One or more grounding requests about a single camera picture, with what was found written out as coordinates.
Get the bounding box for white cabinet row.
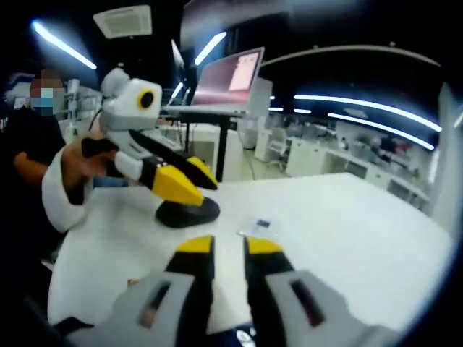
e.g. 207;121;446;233
287;139;433;214

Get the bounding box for short ceiling light strip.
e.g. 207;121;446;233
193;30;228;67

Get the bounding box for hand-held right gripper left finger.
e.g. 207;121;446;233
64;234;216;347

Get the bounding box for black computer mouse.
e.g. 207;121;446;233
154;197;221;229

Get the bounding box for ceiling air conditioner vent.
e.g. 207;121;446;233
92;4;153;40

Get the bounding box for small white skincare sachet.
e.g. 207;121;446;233
236;214;282;240

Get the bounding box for white building pillar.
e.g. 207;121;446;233
248;77;275;151
430;81;463;232

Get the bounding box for long ceiling light strip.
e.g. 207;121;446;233
292;93;443;134
31;20;98;71
326;111;436;152

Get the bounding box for white office chair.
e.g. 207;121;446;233
267;127;292;171

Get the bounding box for curved ceiling rail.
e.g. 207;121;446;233
259;44;443;70

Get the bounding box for standing desk black legs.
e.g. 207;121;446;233
160;104;251;184

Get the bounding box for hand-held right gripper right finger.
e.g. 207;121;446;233
242;236;401;347

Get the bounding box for pink screen monitor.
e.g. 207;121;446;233
192;46;266;110

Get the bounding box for large hanging dark screen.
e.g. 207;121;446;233
179;0;242;50

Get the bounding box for person's left hand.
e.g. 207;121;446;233
61;138;121;206

